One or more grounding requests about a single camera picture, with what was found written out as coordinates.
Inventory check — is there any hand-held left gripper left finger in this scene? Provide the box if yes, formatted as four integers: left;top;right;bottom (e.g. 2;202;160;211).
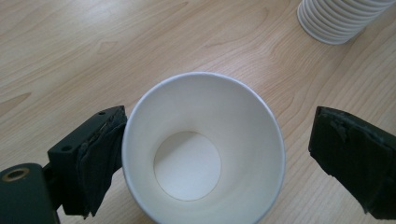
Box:
47;105;129;219

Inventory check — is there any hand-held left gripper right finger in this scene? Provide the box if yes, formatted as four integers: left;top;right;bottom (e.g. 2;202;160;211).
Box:
307;105;396;221

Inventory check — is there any white paper drinking cup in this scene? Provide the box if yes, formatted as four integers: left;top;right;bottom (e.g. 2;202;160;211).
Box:
120;71;287;224

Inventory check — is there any stack of white paper cups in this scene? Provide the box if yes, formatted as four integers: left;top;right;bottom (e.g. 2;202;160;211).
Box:
296;0;396;46

